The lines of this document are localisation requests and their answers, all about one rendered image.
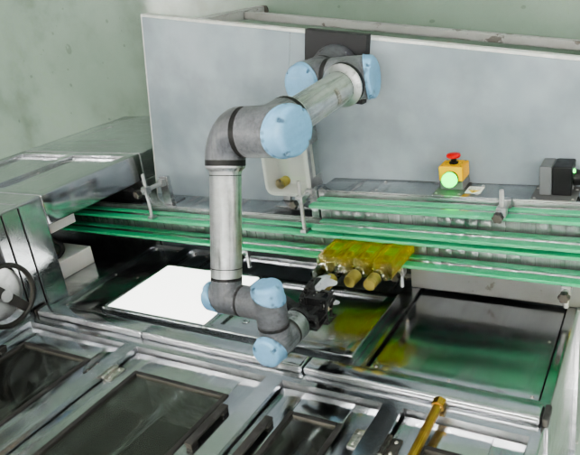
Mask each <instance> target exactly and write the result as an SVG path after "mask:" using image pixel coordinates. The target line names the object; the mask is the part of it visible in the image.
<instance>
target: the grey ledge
mask: <svg viewBox="0 0 580 455"><path fill-rule="evenodd" d="M410 271H411V284H412V287H418V288H425V289H432V290H440V291H447V292H454V293H468V294H475V295H482V296H489V297H496V298H503V299H511V300H518V301H525V302H538V303H545V304H553V305H560V306H564V303H563V302H562V303H561V302H559V299H558V298H557V297H558V295H559V294H560V293H561V285H554V284H546V283H531V282H523V281H514V280H506V279H498V278H490V277H482V276H474V275H466V274H451V273H442V272H434V271H426V270H418V269H410ZM568 307H575V308H578V310H577V311H580V288H579V287H573V289H572V294H571V297H570V300H569V301H568Z"/></svg>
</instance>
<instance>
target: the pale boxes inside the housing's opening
mask: <svg viewBox="0 0 580 455"><path fill-rule="evenodd" d="M74 222H76V220H75V217H74V213H73V214H71V215H69V216H67V217H65V218H62V219H60V220H58V221H56V222H54V223H52V224H50V225H48V227H49V230H50V232H51V233H53V232H55V231H57V230H59V229H62V228H64V227H66V226H68V225H70V224H72V223H74ZM63 245H64V246H65V252H64V254H63V255H62V257H61V258H59V263H60V268H61V271H62V274H63V277H64V279H66V278H67V277H69V276H71V275H73V274H74V273H76V272H78V271H79V270H81V269H83V268H85V267H86V266H88V265H90V264H92V263H94V262H95V260H94V257H93V254H92V251H91V247H90V246H82V245H75V244H68V243H63ZM54 247H55V250H56V254H58V253H59V251H60V246H58V245H57V244H56V245H54Z"/></svg>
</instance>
